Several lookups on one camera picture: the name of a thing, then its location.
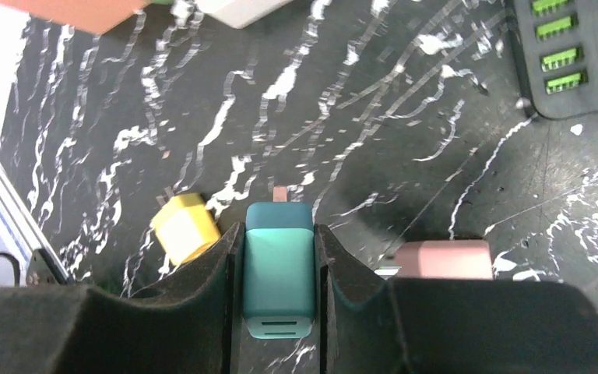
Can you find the aluminium frame rail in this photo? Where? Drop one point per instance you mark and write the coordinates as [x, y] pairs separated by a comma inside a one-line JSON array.
[[26, 256]]

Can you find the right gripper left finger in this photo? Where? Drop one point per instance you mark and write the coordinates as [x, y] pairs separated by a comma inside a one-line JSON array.
[[188, 322]]

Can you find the black power strip with USB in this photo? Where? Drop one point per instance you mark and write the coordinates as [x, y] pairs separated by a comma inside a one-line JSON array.
[[556, 55]]

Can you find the teal plug adapter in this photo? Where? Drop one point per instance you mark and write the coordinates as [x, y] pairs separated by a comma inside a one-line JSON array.
[[279, 291]]

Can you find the white power strip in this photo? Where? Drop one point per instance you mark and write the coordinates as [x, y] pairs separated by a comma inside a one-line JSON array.
[[239, 14]]

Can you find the yellow plug adapter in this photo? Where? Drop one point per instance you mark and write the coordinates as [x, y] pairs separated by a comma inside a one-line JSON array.
[[185, 228]]

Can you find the peach desk file organizer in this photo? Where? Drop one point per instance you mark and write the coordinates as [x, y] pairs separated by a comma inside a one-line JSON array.
[[91, 16]]

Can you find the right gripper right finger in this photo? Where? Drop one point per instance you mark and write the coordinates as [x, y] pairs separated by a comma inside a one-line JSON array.
[[406, 325]]

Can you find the pink plug adapter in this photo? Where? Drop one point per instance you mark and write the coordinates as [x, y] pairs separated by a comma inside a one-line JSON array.
[[445, 259]]

